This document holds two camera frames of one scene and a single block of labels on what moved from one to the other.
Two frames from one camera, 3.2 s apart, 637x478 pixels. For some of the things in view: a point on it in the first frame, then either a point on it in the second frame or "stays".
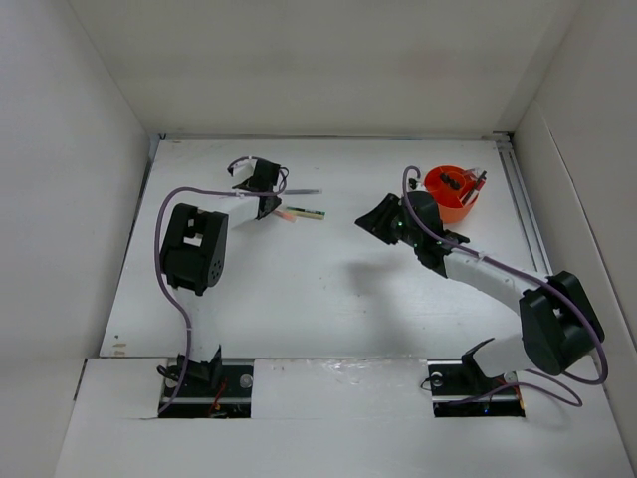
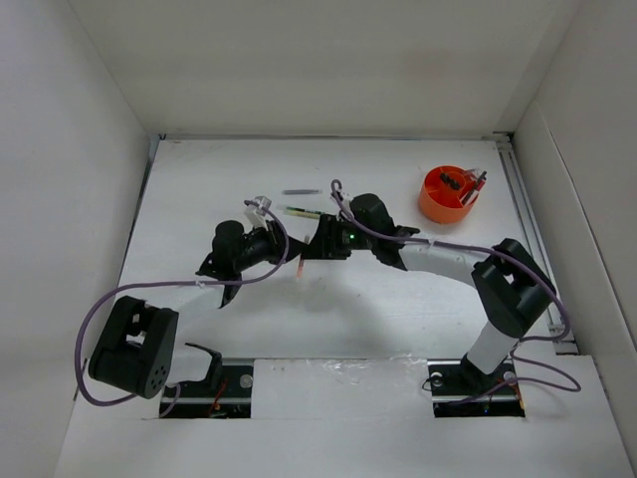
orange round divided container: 449,185 stays
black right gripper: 377,218 to 325,242
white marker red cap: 476,188 stays
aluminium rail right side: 524,200 stays
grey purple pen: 303,191 stays
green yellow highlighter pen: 306,213 stays
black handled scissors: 450,181 stays
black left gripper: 275,205 to 276,241
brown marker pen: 285,215 to 301,267
